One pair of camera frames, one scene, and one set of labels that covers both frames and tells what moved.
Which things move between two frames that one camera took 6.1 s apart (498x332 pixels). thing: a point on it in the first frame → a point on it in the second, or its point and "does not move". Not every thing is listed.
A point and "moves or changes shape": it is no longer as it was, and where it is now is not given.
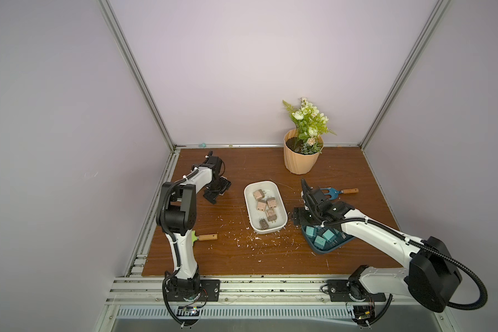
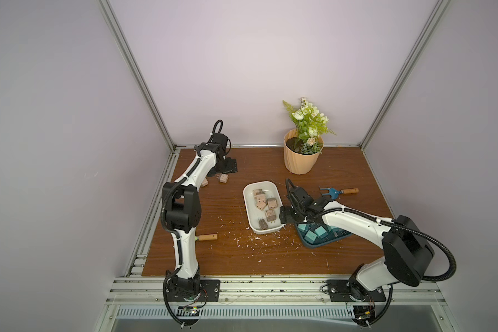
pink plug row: (263, 223) does not move
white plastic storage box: (265, 206) does not move
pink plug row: (271, 202) does not move
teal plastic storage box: (324, 239) moves or changes shape
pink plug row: (261, 206) does not move
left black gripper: (212, 196) → (229, 167)
